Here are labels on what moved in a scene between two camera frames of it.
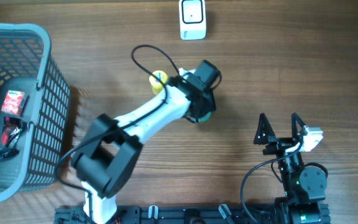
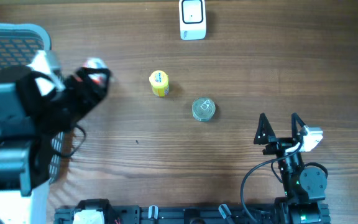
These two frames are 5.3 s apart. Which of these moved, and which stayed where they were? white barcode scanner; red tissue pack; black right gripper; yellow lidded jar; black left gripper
Moved: red tissue pack; black left gripper
Stayed: black right gripper; yellow lidded jar; white barcode scanner
